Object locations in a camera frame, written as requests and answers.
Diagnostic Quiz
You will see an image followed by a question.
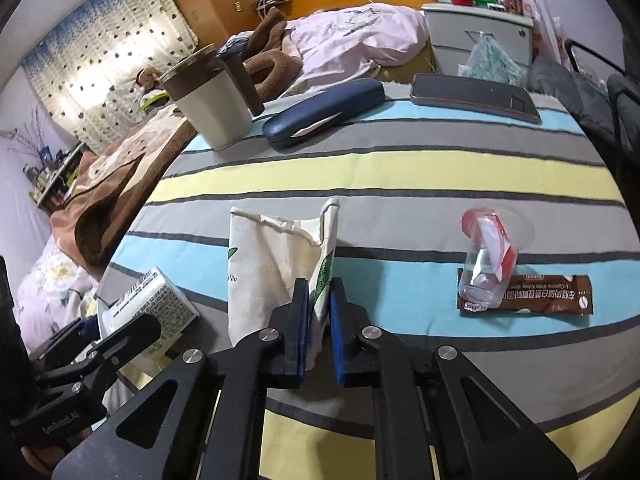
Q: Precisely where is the floral bedsheet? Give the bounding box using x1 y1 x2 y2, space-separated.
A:
12 235 106 356

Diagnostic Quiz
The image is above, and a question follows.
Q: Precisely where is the white nightstand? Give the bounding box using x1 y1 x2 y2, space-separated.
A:
420 2 536 78

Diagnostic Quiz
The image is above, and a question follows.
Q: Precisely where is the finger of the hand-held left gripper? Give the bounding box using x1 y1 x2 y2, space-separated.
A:
29 317 103 391
70 314 162 411

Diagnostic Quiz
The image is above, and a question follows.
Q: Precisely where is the cream paper bag green print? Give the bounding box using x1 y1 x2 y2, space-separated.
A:
227 197 342 371

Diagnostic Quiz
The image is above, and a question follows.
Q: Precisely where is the cluttered shelf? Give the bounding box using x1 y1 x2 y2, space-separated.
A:
22 140 93 216

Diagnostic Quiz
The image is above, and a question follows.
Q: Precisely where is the white plastic bags red print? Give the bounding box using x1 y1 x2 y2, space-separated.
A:
530 0 572 61

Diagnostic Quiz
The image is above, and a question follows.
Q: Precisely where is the clear plastic cup red label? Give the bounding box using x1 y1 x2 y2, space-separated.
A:
457 203 537 311

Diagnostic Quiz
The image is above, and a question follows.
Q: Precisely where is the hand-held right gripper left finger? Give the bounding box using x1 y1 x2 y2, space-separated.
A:
50 277 309 480

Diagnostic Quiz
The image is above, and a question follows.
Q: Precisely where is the pink duvet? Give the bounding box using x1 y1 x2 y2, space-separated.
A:
287 2 431 98

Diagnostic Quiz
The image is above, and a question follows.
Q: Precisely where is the purple and white carton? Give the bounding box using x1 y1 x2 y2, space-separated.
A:
97 266 201 361

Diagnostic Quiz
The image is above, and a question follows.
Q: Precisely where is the brown blanket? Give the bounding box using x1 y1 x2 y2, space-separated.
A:
50 7 303 266

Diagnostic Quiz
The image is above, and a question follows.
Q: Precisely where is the dotted curtain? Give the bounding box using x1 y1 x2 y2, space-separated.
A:
22 0 201 146

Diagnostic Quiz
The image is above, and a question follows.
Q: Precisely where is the green plastic bag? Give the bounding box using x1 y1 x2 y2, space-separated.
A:
457 31 528 88

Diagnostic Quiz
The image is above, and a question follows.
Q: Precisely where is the dark blue glasses case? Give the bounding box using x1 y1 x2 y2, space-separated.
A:
262 78 386 150

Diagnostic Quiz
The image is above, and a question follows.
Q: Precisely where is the cream mug brown lid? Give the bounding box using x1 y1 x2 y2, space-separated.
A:
157 44 266 151

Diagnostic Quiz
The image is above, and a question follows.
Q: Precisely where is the brown plush toy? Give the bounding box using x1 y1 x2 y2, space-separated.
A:
134 67 167 97

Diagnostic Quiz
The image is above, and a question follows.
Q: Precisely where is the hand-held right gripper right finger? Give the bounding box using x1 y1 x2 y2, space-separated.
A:
327 276 580 480

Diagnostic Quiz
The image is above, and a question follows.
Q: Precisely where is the brown snack wrapper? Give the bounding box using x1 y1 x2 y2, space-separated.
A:
456 267 593 317

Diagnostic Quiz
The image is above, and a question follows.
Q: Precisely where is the black tablet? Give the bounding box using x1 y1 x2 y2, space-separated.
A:
410 73 543 123

